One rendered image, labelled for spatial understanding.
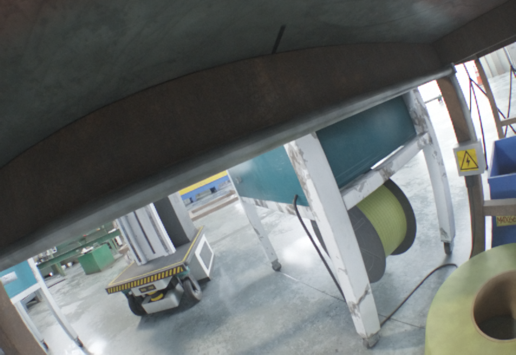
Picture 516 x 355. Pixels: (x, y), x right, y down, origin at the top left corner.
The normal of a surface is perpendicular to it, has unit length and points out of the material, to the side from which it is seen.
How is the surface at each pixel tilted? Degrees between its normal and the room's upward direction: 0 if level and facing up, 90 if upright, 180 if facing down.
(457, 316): 0
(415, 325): 0
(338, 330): 0
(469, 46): 90
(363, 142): 90
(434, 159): 90
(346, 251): 90
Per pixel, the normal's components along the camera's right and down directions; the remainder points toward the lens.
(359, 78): 0.31, -0.13
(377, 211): 0.03, -0.58
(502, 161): -0.84, 0.38
